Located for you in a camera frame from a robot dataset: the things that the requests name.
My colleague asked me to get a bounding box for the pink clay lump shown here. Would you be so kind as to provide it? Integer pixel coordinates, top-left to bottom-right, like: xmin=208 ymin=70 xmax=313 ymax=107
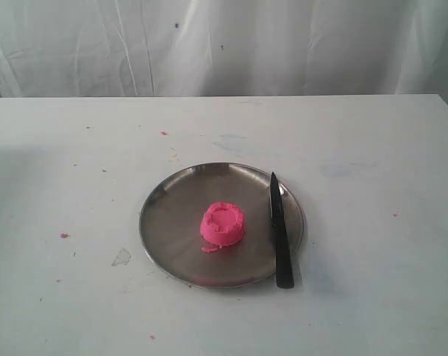
xmin=200 ymin=202 xmax=246 ymax=248

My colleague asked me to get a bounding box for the black knife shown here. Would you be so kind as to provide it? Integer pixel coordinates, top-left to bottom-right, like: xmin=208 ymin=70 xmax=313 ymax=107
xmin=269 ymin=172 xmax=294 ymax=289

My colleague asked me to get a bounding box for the round stainless steel plate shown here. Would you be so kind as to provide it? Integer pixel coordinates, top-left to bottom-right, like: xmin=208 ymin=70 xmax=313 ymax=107
xmin=139 ymin=161 xmax=307 ymax=289

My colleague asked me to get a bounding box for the pink dough strip crumb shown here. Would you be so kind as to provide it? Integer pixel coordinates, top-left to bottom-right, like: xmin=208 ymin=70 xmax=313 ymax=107
xmin=201 ymin=246 xmax=220 ymax=254

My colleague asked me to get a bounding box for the white backdrop curtain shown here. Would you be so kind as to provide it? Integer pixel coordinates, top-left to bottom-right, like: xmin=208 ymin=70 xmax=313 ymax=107
xmin=0 ymin=1 xmax=448 ymax=97

